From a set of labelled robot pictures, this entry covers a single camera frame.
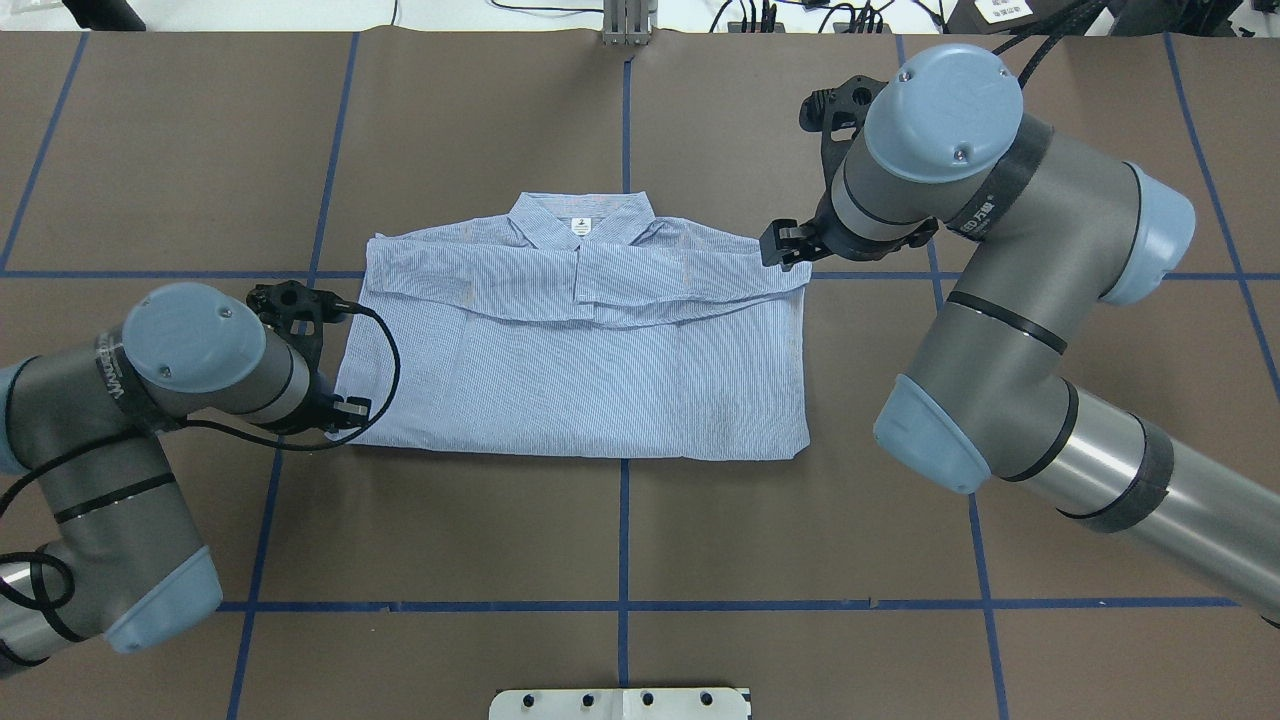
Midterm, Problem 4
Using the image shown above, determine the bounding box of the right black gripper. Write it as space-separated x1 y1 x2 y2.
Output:
759 190 940 272

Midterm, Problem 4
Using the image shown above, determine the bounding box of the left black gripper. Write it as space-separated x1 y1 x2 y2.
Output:
270 375 371 437

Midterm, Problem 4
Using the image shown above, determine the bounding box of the light blue striped shirt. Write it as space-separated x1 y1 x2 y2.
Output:
335 193 810 461

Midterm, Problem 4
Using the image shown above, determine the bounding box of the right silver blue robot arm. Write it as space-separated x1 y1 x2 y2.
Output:
760 44 1279 625

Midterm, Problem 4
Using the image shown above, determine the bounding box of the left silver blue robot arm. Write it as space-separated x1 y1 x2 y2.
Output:
1 281 389 678

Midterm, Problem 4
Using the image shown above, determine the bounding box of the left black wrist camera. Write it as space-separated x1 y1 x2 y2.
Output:
244 281 357 348

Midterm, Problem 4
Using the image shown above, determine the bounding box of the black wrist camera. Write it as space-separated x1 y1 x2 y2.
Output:
244 281 357 348
797 76 888 186

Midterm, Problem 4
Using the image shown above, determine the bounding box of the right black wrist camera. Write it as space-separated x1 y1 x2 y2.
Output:
797 76 888 186

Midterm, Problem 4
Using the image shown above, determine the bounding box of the silver aluminium frame post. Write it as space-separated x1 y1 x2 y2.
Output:
602 0 657 46

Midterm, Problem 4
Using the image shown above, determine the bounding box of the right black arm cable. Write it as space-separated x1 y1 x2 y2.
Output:
989 0 1111 91

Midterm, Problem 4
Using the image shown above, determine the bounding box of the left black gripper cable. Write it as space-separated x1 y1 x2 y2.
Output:
0 305 403 641

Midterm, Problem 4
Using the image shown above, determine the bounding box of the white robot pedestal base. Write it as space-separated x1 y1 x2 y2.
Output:
488 687 753 719

